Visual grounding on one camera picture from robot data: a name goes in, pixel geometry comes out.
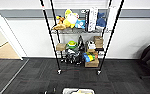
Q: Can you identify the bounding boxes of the pale woven basket dark spots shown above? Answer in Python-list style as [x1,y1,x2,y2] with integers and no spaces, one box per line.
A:
[62,87,95,94]

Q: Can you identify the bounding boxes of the pale yellow plush toy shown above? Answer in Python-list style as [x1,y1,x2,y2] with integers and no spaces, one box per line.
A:
[76,88,90,94]

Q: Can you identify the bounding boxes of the grey clear plastic bag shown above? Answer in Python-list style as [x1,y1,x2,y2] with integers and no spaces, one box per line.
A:
[64,49,84,66]

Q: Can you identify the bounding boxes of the small flat cardboard box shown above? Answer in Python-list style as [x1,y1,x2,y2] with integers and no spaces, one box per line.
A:
[55,43,67,52]

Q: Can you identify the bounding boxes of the long cardboard box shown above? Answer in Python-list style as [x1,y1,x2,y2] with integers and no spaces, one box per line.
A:
[84,58,100,68]

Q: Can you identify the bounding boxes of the blue yellow green toy blocks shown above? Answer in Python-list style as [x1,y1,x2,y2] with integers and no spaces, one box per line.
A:
[82,52,96,63]

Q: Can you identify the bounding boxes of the brown plush toy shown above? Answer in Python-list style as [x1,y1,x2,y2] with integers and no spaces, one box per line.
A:
[52,14,67,31]

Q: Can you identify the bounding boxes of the small blue toy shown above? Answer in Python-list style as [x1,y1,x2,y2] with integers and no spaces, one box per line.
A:
[74,19,87,29]

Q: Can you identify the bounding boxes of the yellow and white plush toy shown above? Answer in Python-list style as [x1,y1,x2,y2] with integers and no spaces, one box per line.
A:
[64,8,80,29]

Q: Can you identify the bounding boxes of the narrow white box black edge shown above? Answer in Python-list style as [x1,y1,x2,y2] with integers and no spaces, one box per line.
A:
[85,9,91,33]

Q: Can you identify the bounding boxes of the tall white box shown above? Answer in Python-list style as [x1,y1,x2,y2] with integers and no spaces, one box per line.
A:
[89,6,99,33]

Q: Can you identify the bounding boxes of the blue bag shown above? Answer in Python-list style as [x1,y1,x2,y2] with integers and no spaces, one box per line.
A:
[96,12,107,29]

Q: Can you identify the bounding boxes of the wide white box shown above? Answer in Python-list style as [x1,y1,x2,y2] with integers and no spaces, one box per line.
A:
[105,4,119,31]

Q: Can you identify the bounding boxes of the black wire shelf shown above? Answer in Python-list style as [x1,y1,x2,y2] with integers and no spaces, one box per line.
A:
[39,0,125,76]

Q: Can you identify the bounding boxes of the white door frame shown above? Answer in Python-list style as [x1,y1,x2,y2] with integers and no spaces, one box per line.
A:
[0,4,29,61]

